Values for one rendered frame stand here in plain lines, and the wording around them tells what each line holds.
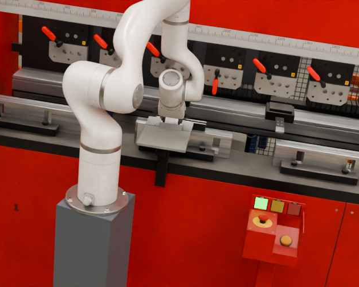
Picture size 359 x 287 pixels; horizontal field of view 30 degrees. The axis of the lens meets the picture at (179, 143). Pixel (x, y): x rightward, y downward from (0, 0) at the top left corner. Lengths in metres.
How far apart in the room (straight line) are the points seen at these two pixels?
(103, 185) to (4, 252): 1.12
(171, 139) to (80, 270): 0.66
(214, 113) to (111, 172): 1.03
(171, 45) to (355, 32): 0.68
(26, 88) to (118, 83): 1.26
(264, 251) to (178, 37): 0.83
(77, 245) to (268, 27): 1.05
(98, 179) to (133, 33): 0.43
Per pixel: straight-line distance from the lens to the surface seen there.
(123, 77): 1.81
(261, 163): 2.68
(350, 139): 2.92
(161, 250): 2.78
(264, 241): 2.43
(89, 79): 1.83
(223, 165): 2.61
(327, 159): 2.67
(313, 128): 2.89
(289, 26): 2.47
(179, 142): 2.45
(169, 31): 2.22
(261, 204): 2.52
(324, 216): 2.65
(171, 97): 2.33
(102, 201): 1.97
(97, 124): 1.88
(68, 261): 2.08
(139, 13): 1.94
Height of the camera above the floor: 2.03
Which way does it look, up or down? 25 degrees down
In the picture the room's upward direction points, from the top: 7 degrees clockwise
